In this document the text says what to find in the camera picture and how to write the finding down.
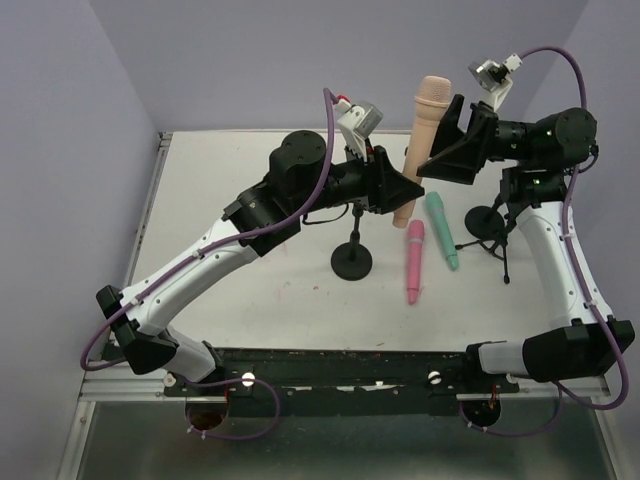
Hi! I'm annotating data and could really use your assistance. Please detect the peach microphone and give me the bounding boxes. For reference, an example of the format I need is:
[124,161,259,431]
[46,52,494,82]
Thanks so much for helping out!
[391,75,454,230]

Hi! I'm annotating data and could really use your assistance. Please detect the black round-base clip stand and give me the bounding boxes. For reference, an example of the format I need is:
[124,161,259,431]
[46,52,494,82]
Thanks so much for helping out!
[330,204,373,281]

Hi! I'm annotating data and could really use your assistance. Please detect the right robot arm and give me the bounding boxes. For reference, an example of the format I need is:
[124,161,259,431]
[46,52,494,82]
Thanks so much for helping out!
[418,94,635,382]

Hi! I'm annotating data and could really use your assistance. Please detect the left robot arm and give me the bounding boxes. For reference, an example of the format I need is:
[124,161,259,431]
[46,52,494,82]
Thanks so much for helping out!
[96,130,424,382]

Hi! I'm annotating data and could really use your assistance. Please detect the teal microphone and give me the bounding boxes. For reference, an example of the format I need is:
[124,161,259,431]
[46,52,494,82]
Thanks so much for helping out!
[425,191,459,271]

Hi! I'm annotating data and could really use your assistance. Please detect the pink microphone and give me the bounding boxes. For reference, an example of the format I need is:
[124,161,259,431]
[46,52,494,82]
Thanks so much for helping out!
[406,220,425,305]

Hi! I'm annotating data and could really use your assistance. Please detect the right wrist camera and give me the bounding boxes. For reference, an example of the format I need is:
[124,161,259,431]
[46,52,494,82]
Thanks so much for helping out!
[468,53,522,111]

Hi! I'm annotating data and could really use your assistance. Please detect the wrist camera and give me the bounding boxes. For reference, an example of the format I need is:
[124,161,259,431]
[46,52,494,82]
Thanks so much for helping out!
[334,95,383,160]
[468,53,522,111]

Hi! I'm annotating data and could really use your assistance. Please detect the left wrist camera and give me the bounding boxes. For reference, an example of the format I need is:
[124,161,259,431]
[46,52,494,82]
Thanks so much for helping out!
[334,95,383,160]

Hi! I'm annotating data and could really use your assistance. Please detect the black tripod shock-mount stand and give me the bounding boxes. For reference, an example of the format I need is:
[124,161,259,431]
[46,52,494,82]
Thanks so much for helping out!
[455,224,511,285]

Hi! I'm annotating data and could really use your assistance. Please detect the black front mounting rail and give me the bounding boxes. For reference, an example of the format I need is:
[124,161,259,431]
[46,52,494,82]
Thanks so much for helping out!
[164,348,519,417]

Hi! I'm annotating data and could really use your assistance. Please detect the aluminium extrusion frame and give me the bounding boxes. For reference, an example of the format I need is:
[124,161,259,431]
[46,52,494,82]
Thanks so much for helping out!
[54,132,231,480]

